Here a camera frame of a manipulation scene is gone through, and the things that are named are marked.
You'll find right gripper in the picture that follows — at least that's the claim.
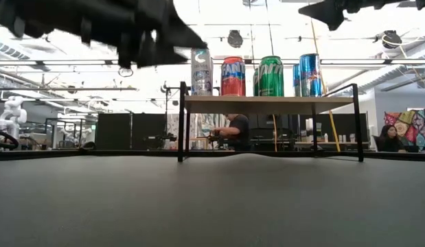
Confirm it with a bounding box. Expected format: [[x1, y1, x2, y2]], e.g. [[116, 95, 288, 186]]
[[298, 0, 405, 32]]

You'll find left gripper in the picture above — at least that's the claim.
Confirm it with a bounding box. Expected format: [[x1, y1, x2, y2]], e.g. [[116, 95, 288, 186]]
[[80, 0, 208, 69]]

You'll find white Celsius Arctic Vibe can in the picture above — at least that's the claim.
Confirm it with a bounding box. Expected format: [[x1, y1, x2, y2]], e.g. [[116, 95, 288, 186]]
[[190, 47, 214, 97]]

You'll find red Fanta strawberry can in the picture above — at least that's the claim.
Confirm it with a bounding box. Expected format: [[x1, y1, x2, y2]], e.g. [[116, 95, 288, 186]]
[[220, 56, 246, 97]]

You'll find green Sprite can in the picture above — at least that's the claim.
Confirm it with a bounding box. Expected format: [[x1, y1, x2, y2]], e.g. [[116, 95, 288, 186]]
[[257, 56, 285, 97], [252, 67, 260, 97]]

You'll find black partition panel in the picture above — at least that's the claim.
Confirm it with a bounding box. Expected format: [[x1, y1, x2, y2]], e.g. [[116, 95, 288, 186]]
[[95, 113, 167, 151]]

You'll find person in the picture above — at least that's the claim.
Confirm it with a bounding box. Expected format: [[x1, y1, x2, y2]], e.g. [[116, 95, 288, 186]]
[[211, 113, 251, 152], [378, 123, 408, 153]]

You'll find background desk with bottles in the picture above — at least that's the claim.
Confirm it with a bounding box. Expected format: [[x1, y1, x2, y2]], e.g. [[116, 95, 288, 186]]
[[294, 132, 370, 151]]

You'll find black ceiling cable reel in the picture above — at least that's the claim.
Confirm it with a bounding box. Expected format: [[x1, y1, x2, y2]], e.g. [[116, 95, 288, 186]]
[[227, 30, 244, 49]]

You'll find thin black cable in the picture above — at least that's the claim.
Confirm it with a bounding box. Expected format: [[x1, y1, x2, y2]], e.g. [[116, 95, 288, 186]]
[[265, 0, 273, 58]]

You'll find black ceiling reel yellow cord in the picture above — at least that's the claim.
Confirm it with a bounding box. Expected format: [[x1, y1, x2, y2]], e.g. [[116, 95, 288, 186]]
[[381, 30, 404, 49]]

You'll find white ceiling duct pipe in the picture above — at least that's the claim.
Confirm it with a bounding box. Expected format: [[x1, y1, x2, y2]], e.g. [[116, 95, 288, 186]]
[[327, 40, 425, 95]]

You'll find black table frame rail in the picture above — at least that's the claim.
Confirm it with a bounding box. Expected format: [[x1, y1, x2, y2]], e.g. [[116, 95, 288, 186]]
[[0, 149, 425, 163]]

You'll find wooden shelf with black frame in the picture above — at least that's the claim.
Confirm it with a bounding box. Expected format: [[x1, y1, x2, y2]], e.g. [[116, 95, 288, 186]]
[[177, 81, 365, 163]]

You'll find yellow cable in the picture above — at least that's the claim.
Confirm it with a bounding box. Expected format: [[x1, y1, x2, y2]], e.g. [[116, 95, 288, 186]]
[[308, 16, 341, 152]]

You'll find yellow hanging cord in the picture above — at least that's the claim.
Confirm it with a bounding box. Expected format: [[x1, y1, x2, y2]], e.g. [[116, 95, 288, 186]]
[[271, 113, 279, 152]]

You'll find colourful wall hanging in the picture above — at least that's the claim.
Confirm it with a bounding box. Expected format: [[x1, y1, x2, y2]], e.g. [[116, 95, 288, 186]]
[[383, 108, 425, 150]]

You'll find ribbed ceiling air duct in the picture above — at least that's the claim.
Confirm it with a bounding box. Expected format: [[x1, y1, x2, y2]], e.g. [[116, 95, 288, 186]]
[[0, 36, 54, 69]]

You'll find black curved hose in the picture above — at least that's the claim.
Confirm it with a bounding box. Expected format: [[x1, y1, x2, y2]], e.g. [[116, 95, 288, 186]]
[[0, 127, 20, 150]]

